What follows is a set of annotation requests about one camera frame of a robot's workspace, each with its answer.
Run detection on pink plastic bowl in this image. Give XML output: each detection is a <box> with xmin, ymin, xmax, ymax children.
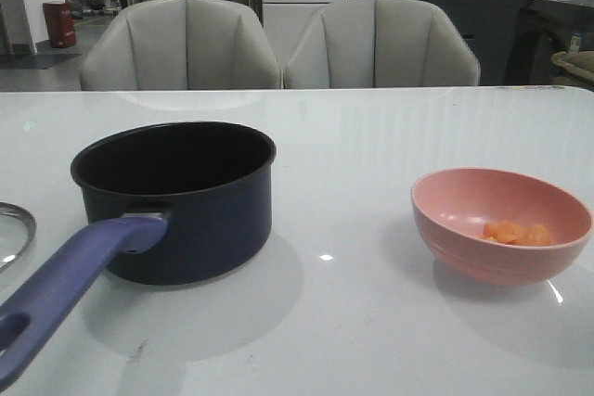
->
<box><xmin>411</xmin><ymin>167</ymin><xmax>593</xmax><ymax>287</ymax></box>

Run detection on orange ham slices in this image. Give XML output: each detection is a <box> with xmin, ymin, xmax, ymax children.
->
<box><xmin>479</xmin><ymin>220</ymin><xmax>552</xmax><ymax>247</ymax></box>

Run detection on glass pot lid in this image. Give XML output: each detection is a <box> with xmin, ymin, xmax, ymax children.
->
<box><xmin>1</xmin><ymin>202</ymin><xmax>37</xmax><ymax>272</ymax></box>

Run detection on dark blue saucepan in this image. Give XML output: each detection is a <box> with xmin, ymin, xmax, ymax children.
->
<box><xmin>1</xmin><ymin>121</ymin><xmax>277</xmax><ymax>389</ymax></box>

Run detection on right grey upholstered chair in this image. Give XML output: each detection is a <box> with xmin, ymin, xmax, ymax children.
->
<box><xmin>284</xmin><ymin>0</ymin><xmax>481</xmax><ymax>89</ymax></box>

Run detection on grey upholstered chair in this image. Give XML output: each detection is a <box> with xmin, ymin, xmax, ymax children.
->
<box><xmin>80</xmin><ymin>0</ymin><xmax>282</xmax><ymax>91</ymax></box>
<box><xmin>284</xmin><ymin>0</ymin><xmax>481</xmax><ymax>89</ymax></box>

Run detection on left grey upholstered chair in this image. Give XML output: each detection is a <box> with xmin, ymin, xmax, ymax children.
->
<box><xmin>80</xmin><ymin>0</ymin><xmax>282</xmax><ymax>91</ymax></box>

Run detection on red waste bin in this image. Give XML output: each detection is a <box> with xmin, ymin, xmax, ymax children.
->
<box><xmin>43</xmin><ymin>1</ymin><xmax>77</xmax><ymax>48</ymax></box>

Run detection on dark side table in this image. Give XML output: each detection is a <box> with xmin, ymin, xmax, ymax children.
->
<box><xmin>504</xmin><ymin>0</ymin><xmax>593</xmax><ymax>85</ymax></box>

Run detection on beige cushion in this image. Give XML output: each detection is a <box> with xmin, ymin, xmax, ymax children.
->
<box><xmin>550</xmin><ymin>50</ymin><xmax>594</xmax><ymax>91</ymax></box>

